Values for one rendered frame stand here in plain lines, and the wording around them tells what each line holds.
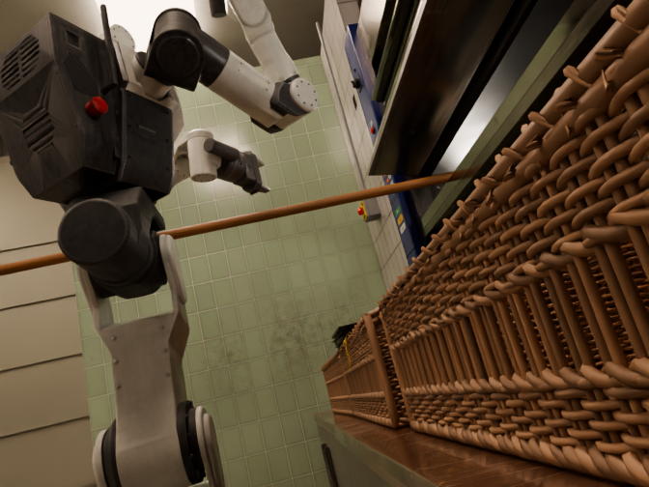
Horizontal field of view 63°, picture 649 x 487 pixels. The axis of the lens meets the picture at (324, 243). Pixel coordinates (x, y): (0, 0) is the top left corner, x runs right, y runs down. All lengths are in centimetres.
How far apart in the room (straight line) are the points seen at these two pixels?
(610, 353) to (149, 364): 87
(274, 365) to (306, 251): 63
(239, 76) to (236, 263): 186
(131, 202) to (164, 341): 26
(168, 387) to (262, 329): 184
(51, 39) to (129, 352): 57
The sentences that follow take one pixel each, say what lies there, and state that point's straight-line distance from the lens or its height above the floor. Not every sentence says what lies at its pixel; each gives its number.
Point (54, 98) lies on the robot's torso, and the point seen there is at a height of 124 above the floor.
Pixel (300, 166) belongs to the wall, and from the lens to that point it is 307.
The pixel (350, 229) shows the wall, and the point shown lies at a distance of 295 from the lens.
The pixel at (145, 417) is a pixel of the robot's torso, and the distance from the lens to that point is 100.
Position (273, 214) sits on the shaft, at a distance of 159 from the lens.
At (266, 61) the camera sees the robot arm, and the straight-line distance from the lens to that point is 126.
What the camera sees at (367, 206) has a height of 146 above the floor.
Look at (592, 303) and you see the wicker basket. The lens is 24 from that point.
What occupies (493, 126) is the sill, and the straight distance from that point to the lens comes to 139.
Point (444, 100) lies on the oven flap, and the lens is 165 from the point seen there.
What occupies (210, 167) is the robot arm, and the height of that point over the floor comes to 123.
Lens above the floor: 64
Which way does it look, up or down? 15 degrees up
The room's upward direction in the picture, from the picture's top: 14 degrees counter-clockwise
